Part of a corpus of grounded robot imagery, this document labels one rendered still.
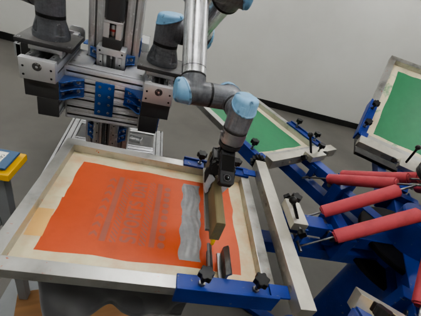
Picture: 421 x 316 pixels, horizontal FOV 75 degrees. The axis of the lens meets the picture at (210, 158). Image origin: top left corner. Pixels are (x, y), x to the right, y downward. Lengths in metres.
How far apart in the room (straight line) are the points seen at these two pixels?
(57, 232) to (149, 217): 0.28
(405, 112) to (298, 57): 2.99
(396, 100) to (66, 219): 2.03
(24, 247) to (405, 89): 2.26
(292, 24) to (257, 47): 0.60
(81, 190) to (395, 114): 1.87
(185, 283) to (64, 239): 0.38
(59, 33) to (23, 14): 3.72
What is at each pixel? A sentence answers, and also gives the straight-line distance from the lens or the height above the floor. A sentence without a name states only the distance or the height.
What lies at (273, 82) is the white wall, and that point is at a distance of 4.96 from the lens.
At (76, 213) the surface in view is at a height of 0.95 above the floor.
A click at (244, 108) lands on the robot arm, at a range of 0.76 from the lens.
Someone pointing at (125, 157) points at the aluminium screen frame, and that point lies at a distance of 1.20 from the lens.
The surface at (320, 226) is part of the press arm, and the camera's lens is 1.14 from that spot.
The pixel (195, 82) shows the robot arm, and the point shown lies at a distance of 0.82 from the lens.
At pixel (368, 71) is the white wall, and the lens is 5.54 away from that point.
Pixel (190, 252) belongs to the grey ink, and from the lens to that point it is 0.93.
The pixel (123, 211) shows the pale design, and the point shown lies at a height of 0.95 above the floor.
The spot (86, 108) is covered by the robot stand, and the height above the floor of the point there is 0.96.
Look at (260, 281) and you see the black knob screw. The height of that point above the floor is 1.06.
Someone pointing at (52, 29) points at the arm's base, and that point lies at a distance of 1.44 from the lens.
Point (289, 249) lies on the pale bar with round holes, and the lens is 0.98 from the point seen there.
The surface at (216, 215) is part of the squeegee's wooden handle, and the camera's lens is 0.81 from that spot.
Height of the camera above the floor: 1.70
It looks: 33 degrees down
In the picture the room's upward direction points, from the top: 19 degrees clockwise
